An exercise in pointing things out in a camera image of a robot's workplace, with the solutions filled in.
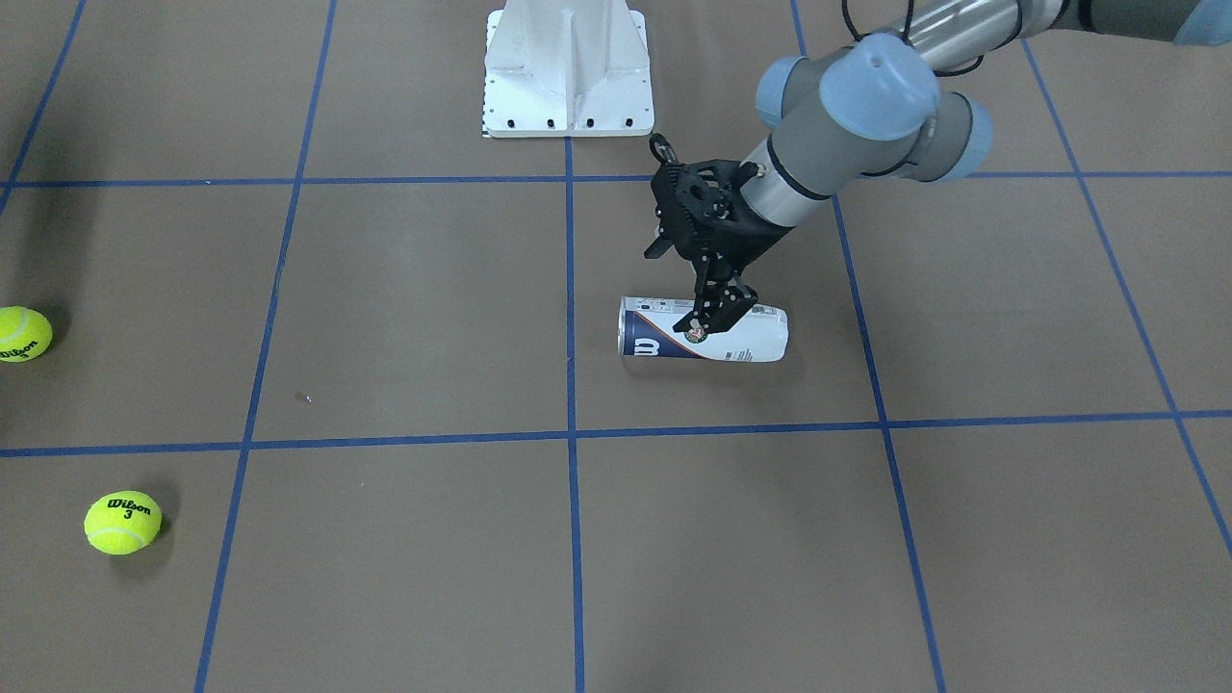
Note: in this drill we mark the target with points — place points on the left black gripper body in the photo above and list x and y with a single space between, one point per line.
743 237

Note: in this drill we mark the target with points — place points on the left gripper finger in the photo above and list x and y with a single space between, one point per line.
725 304
706 294

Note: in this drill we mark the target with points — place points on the white tennis ball can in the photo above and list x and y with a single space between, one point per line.
653 327

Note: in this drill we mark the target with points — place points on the tennis ball marked three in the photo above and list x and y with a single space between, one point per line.
123 522

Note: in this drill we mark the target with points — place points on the yellow tennis ball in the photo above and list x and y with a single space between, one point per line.
25 334

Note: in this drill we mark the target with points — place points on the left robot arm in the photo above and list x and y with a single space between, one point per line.
874 108

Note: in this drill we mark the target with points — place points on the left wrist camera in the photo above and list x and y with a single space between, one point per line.
684 197

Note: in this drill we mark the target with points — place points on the white camera stand post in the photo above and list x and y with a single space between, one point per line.
567 69

